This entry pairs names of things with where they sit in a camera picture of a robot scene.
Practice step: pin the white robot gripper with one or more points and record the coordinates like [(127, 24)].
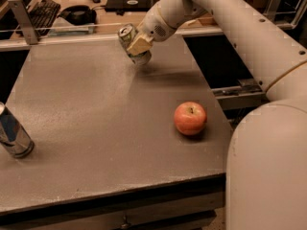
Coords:
[(153, 28)]

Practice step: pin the green white 7up can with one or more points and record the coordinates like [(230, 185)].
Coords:
[(134, 44)]

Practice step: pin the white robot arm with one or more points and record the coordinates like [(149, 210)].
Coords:
[(266, 165)]

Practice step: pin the blue silver energy drink can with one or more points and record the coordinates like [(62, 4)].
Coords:
[(13, 137)]

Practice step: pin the glass divider panel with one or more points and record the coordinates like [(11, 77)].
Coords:
[(61, 28)]

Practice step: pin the black laptop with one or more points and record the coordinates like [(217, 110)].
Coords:
[(128, 5)]

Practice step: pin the black headphones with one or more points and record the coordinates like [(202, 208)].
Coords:
[(79, 15)]

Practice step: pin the red apple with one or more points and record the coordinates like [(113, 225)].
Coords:
[(190, 118)]

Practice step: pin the black keyboard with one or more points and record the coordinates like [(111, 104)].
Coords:
[(43, 14)]

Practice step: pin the metal bracket left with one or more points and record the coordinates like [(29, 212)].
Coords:
[(26, 26)]

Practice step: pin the metal bracket right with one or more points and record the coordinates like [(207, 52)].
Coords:
[(271, 9)]

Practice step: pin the table drawer with handle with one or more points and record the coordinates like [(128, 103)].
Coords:
[(188, 213)]

